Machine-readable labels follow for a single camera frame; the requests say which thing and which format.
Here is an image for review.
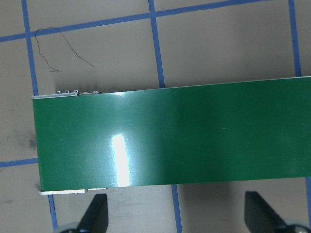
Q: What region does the green conveyor belt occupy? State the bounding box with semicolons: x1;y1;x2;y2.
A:
33;77;311;192

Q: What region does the thin black wire scrap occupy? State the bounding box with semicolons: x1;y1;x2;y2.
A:
34;27;95;73

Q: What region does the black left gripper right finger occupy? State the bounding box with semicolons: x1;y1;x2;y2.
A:
244;191;290;233

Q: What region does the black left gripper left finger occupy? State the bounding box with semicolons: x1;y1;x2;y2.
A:
77;194;108;233

